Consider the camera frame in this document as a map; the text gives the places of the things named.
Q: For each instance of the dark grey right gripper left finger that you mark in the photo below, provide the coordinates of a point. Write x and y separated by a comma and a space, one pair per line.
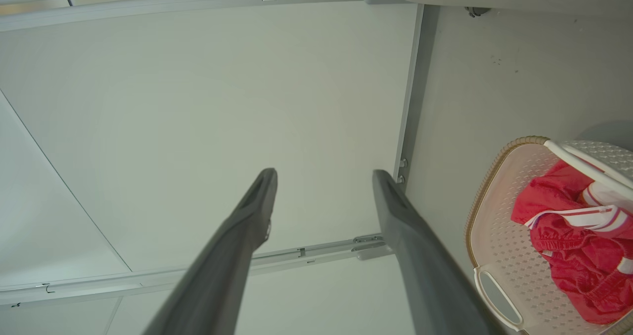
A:
217, 270

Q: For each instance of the white perforated laundry basket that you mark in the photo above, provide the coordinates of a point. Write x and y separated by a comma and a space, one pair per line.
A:
499, 246

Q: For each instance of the red garment with white stripes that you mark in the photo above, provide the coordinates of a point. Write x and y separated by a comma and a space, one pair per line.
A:
583, 256

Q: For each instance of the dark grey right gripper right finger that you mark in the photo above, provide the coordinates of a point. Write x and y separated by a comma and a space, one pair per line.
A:
425, 270

